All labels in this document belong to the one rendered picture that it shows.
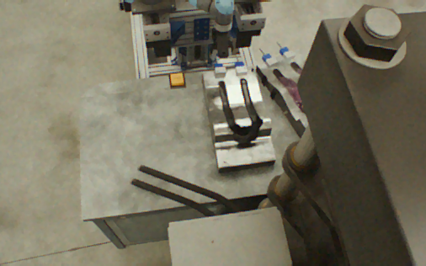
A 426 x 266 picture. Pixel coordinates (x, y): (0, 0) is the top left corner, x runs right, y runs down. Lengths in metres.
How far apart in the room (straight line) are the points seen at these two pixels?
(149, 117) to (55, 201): 1.07
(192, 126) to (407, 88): 1.38
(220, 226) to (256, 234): 0.10
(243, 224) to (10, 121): 2.36
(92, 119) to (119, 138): 0.18
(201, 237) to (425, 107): 0.63
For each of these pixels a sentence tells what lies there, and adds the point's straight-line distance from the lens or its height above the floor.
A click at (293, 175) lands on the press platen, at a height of 1.53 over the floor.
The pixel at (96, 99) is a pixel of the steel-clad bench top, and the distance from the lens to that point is 2.05.
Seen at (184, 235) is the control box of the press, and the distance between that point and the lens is 1.04.
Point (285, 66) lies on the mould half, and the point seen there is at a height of 0.86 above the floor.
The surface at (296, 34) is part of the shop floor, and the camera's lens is 3.42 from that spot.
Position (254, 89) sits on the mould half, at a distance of 1.94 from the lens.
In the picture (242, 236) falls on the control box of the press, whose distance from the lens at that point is 1.05.
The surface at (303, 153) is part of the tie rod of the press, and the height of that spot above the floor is 1.61.
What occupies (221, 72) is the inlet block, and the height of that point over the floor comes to 0.92.
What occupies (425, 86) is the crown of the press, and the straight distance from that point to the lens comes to 0.68.
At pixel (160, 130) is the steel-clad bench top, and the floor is 0.80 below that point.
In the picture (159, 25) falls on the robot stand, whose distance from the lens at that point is 2.03.
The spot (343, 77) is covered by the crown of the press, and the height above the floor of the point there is 2.00.
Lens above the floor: 2.49
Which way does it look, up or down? 62 degrees down
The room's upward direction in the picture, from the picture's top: 5 degrees clockwise
